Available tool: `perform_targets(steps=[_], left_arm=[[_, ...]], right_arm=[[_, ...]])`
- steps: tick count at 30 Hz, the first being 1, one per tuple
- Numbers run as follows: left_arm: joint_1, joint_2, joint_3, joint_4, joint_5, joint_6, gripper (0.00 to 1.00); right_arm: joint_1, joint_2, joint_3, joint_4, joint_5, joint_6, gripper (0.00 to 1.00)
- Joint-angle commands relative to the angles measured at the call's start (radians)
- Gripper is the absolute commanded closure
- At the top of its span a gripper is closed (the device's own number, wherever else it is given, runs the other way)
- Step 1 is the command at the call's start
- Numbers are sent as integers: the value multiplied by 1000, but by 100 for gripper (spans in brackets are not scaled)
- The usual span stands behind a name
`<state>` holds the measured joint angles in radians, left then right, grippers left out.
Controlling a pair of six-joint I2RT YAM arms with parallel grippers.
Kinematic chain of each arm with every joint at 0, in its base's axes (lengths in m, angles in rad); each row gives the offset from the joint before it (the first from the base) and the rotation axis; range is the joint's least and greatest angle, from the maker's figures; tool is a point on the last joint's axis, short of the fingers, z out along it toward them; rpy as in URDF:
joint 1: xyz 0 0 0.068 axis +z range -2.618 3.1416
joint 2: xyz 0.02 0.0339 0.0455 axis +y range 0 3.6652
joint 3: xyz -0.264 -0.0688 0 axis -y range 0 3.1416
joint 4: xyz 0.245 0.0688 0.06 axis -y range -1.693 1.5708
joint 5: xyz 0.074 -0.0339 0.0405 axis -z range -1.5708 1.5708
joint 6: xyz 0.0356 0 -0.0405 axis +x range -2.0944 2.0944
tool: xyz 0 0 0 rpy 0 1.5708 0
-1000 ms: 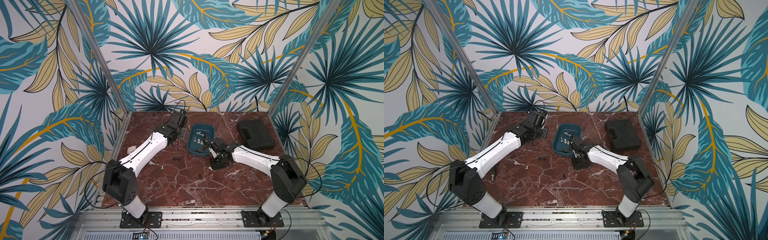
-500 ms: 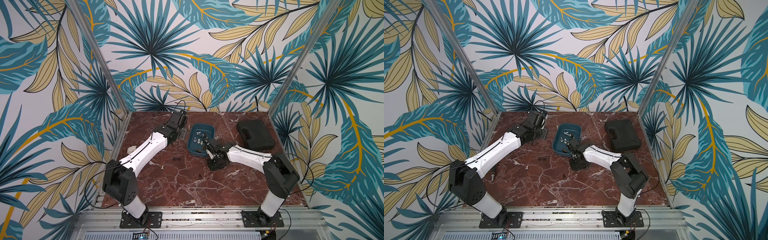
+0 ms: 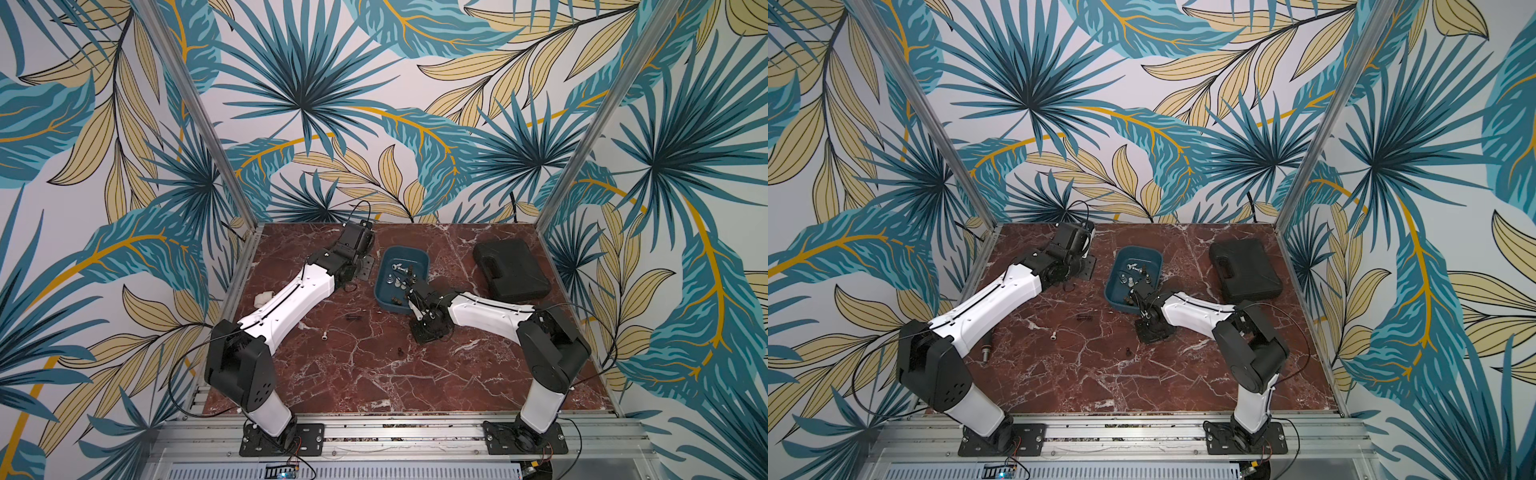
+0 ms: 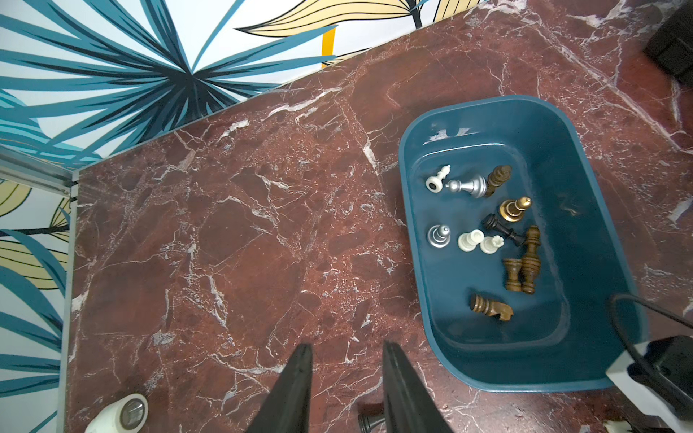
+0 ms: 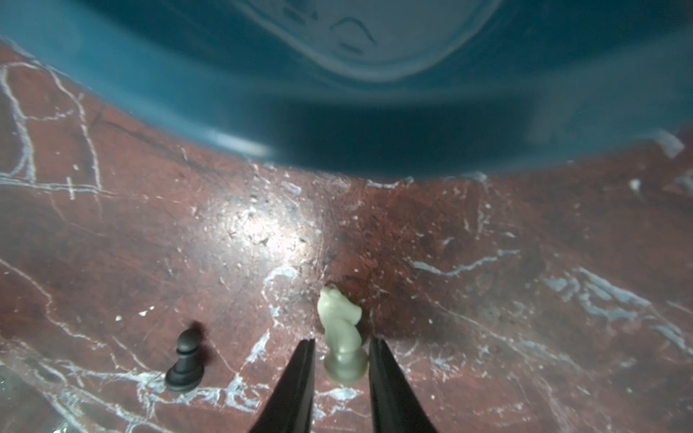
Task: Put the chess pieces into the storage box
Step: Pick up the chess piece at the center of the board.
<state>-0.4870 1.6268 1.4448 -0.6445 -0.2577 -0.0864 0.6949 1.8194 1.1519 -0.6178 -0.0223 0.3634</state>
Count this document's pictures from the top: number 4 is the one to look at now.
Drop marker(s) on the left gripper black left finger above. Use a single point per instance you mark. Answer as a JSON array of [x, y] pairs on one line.
[[287, 407]]

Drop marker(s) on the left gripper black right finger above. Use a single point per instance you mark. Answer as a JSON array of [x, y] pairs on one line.
[[408, 407]]

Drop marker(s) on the brown wooden knight piece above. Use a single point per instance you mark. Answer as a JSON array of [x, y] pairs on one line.
[[490, 307]]

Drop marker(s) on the teal plastic storage box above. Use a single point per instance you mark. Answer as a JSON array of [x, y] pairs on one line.
[[515, 254]]

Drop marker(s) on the dark brown wooden piece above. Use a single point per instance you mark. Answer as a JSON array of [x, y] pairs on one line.
[[513, 268]]

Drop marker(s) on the brown wooden bishop piece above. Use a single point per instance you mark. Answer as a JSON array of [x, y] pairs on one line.
[[531, 263]]

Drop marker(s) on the gold metal chess piece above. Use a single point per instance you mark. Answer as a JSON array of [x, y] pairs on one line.
[[513, 211]]

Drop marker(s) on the cream white pawn piece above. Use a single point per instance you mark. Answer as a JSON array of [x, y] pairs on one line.
[[435, 183]]

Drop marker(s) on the silver metal pawn piece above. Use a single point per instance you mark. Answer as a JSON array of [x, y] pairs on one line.
[[476, 186]]

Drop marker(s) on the brown wooden pawn base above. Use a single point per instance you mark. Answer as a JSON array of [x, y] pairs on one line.
[[497, 178]]

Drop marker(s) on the black plastic case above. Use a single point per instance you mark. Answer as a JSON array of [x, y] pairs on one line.
[[670, 48]]

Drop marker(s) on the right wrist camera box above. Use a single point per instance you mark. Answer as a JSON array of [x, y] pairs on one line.
[[660, 386]]

